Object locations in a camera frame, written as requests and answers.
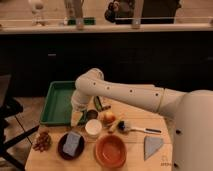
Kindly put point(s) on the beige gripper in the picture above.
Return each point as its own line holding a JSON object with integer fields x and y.
{"x": 78, "y": 118}

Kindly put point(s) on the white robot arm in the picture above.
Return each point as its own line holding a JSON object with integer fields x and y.
{"x": 192, "y": 113}

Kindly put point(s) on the small dark metal cup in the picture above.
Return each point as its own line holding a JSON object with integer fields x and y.
{"x": 91, "y": 114}

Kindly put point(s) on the white cup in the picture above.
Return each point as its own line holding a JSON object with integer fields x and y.
{"x": 93, "y": 128}

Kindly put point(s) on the green plastic tray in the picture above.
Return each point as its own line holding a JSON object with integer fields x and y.
{"x": 57, "y": 108}

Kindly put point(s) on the blue grey sponge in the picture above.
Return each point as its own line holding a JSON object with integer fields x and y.
{"x": 71, "y": 143}

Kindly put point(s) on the dark brown plate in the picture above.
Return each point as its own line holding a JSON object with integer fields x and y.
{"x": 78, "y": 152}

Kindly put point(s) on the red yellow apple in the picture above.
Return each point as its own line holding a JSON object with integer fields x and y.
{"x": 109, "y": 117}

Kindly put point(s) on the brown nut cluster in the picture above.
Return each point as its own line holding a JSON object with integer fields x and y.
{"x": 43, "y": 142}

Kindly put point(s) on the black bristle dish brush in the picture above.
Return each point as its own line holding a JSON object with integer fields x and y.
{"x": 125, "y": 126}

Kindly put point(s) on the orange bowl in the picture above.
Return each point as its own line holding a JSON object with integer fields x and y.
{"x": 110, "y": 151}

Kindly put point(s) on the grey folded cloth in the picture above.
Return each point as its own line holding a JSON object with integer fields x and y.
{"x": 152, "y": 145}

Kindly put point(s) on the green box on counter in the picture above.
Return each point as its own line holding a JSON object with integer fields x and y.
{"x": 87, "y": 21}

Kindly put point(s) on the dark counter cabinet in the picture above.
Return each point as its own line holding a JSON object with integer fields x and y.
{"x": 176, "y": 60}

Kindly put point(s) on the wooden handled brush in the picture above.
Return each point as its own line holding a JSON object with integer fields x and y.
{"x": 114, "y": 125}

